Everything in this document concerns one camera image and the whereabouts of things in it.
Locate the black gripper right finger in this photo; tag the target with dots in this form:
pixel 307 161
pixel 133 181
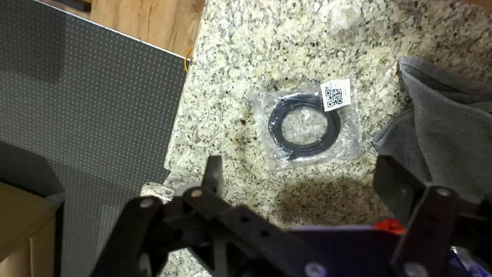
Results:
pixel 424 230

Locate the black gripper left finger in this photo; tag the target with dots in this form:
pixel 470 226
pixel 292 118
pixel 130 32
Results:
pixel 153 230

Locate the grey terry towel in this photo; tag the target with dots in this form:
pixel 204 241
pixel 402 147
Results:
pixel 446 127

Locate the orange and blue packet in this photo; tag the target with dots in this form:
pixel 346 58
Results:
pixel 390 226

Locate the brown cardboard box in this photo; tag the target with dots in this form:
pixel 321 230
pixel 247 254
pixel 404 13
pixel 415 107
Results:
pixel 20 224

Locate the grey perforated panel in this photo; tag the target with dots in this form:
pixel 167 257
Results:
pixel 92 101

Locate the clear plastic bag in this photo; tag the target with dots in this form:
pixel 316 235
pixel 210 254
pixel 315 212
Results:
pixel 335 93

